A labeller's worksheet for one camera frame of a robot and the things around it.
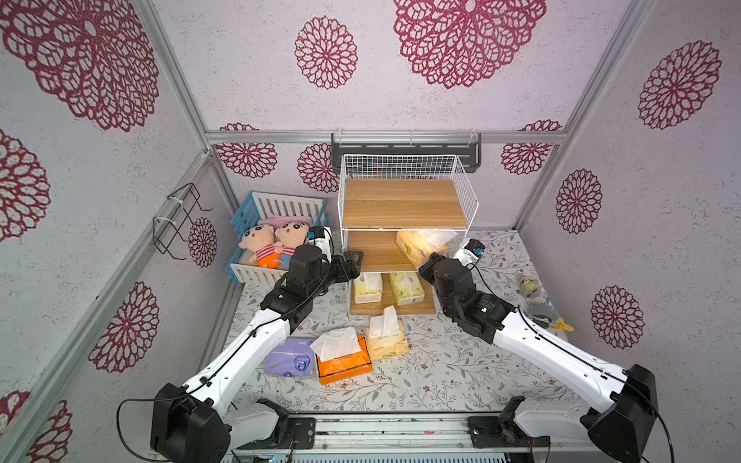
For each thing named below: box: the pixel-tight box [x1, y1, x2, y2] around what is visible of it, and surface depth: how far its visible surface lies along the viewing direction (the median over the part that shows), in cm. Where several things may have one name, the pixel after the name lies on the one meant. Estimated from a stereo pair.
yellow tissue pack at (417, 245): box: [395, 229, 458, 271], surface depth 78 cm
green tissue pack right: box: [389, 272, 425, 307], surface depth 97 cm
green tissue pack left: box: [353, 272, 384, 304], surface depth 97 cm
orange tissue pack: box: [308, 326, 374, 385], surface depth 81 cm
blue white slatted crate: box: [224, 191, 330, 285], surface depth 107 cm
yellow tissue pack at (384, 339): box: [367, 304, 410, 361], surface depth 87 cm
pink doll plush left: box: [238, 224, 281, 270], surface depth 102 cm
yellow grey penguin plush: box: [518, 274, 543, 300], surface depth 101 cm
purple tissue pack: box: [264, 337, 318, 378], surface depth 82 cm
